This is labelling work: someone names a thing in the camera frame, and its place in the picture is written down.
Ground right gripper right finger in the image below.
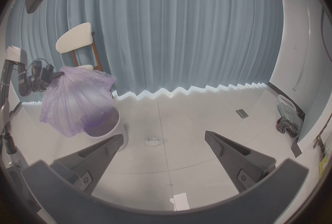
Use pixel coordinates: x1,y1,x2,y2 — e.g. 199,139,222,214
205,131,276,194

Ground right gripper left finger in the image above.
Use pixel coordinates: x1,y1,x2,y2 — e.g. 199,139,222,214
50,134,124,195

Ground purple plastic bag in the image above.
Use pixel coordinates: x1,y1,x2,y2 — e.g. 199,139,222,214
39,66,121,138

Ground white trash bin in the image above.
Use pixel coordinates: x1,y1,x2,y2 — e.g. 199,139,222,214
87,107,129,152

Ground crumpled black plastic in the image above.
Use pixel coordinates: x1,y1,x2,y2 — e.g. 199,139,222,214
276,117,299,138

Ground white cushioned wooden chair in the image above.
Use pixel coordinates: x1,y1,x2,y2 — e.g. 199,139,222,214
56,23,114,99

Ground crumpled white paper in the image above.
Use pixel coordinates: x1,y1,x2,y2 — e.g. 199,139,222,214
145,136,162,147

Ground pale green plastic basket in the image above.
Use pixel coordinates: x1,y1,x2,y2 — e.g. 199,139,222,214
277,94,304,125

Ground blue-green curtain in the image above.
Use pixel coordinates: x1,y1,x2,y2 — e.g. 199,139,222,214
5,0,284,100

